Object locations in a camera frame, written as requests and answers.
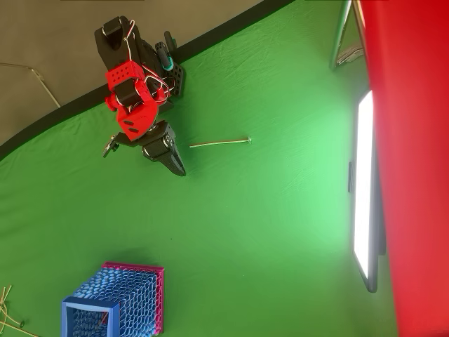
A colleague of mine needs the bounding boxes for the blue and pink lattice basket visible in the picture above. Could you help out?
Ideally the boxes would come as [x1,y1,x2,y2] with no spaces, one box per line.
[61,261,166,337]

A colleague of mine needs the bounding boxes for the black perforated bit holder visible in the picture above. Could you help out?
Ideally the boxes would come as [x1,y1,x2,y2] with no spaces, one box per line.
[163,62,186,98]

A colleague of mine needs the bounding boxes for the green table cloth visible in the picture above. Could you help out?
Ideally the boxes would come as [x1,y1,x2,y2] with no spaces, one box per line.
[0,0,401,337]

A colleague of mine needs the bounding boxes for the chrome tubular stand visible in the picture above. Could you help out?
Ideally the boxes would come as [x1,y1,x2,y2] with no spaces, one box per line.
[328,0,368,71]

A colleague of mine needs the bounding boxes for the red blurred panel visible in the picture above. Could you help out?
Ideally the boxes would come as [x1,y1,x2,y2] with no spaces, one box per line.
[357,0,449,337]

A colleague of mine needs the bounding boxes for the small wrist camera board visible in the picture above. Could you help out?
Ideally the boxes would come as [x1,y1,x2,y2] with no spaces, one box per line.
[102,135,120,159]

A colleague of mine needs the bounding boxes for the black screwdriver with teal ring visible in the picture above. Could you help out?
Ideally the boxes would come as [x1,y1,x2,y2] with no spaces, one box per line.
[155,41,175,71]

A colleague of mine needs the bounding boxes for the thin grey floor cable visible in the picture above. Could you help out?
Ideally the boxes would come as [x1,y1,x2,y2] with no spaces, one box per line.
[0,62,62,108]

